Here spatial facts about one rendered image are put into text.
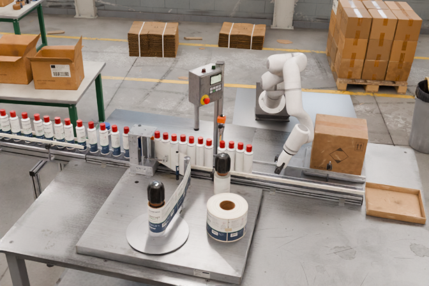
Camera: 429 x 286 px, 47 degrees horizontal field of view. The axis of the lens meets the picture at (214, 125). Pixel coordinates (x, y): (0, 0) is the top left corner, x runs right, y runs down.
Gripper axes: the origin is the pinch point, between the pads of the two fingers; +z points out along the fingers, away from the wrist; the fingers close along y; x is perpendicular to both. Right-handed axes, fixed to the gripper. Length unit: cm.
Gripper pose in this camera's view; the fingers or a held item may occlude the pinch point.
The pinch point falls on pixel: (278, 170)
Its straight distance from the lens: 287.4
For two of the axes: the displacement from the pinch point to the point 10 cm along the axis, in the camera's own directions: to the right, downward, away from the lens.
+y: -2.3, 4.8, -8.5
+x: 9.1, 4.2, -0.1
